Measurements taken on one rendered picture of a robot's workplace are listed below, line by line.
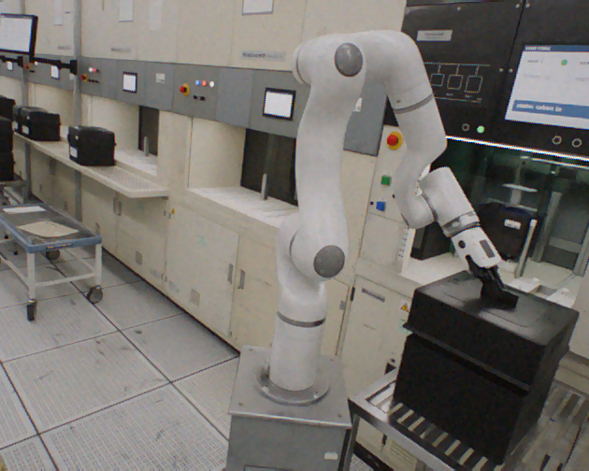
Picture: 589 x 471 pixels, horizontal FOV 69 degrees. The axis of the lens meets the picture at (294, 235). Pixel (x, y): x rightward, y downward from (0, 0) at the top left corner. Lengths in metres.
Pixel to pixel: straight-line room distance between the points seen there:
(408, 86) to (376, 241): 0.87
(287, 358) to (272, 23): 1.57
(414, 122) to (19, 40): 3.30
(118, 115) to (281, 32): 2.30
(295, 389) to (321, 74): 0.71
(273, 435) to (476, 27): 1.31
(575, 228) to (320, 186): 1.66
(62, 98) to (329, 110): 4.83
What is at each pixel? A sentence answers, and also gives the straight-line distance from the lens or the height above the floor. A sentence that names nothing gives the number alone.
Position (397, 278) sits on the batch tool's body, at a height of 0.85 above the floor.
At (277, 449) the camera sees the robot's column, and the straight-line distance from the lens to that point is 1.11.
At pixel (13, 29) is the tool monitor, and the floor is 1.67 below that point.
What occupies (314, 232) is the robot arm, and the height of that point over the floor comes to 1.18.
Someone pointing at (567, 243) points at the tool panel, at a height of 0.99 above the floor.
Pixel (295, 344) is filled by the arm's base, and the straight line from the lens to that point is 1.03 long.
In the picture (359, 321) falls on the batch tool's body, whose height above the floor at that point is 0.60.
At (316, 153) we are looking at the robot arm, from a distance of 0.89.
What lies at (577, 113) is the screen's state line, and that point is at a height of 1.51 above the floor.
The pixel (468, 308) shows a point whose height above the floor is 1.06.
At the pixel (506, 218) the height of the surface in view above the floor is 1.09.
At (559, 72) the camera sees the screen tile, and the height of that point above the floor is 1.61.
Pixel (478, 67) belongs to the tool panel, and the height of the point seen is 1.61.
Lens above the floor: 1.42
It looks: 17 degrees down
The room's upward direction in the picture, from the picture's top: 8 degrees clockwise
